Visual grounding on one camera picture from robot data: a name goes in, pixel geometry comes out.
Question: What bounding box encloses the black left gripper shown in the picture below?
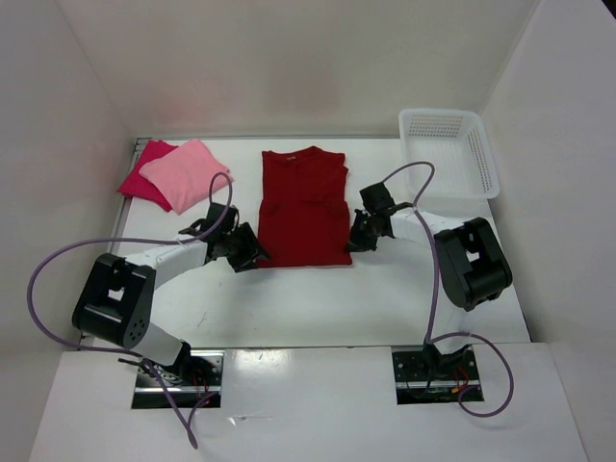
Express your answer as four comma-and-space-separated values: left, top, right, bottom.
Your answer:
220, 221, 270, 272

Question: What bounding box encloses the dark red t shirt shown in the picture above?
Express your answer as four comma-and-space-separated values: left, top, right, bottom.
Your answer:
258, 146, 352, 269

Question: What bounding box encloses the light pink t shirt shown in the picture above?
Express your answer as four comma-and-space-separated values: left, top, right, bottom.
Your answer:
139, 139, 233, 215

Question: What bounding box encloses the magenta t shirt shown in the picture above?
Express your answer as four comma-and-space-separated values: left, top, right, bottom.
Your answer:
117, 141, 175, 212

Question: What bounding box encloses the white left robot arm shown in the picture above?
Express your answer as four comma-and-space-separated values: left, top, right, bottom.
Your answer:
72, 222, 270, 385

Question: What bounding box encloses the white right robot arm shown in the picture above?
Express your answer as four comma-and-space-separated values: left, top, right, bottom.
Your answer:
346, 205, 513, 313

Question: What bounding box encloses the white plastic basket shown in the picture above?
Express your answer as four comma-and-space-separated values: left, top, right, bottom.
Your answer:
398, 108, 501, 200

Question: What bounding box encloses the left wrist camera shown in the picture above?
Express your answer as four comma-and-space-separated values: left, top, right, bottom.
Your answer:
206, 202, 239, 236

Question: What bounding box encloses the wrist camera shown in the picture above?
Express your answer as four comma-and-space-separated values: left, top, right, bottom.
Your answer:
206, 202, 239, 236
360, 182, 396, 215

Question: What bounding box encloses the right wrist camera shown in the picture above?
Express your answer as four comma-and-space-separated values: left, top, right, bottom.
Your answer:
360, 182, 396, 215

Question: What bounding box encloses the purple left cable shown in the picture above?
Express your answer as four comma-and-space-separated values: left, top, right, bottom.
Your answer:
26, 172, 237, 449

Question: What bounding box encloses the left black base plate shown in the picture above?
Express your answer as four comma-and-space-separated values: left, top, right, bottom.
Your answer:
131, 350, 224, 410

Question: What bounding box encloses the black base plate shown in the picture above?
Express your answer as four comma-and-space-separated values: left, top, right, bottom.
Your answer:
392, 348, 484, 405
131, 350, 224, 410

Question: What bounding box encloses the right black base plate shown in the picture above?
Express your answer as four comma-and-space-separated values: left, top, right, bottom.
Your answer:
392, 348, 484, 405

